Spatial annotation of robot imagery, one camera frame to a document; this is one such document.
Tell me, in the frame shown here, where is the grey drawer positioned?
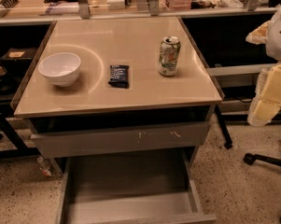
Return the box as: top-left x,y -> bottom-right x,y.
56,148 -> 216,224
32,121 -> 210,158

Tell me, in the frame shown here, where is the black office chair base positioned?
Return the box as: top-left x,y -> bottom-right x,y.
244,153 -> 281,167

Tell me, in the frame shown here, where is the green white soda can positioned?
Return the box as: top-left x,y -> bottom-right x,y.
158,35 -> 181,77

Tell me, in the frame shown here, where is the grey drawer cabinet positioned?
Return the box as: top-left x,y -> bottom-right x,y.
10,16 -> 226,224

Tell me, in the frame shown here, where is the grey top drawer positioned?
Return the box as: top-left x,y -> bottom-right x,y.
32,121 -> 210,158

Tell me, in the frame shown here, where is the grey metal side shelf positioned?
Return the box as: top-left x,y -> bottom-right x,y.
207,63 -> 274,115

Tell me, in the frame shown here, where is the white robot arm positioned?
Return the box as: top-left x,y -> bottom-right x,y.
246,7 -> 281,126

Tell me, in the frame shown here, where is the dark blue snack packet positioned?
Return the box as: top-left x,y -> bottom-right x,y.
108,65 -> 129,89

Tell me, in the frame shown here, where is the white ceramic bowl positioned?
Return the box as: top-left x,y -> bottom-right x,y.
38,52 -> 81,87

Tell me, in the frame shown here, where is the black box with label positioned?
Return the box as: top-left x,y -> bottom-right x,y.
0,48 -> 36,61

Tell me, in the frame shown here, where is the plastic bottle on floor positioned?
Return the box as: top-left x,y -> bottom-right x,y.
36,156 -> 53,176

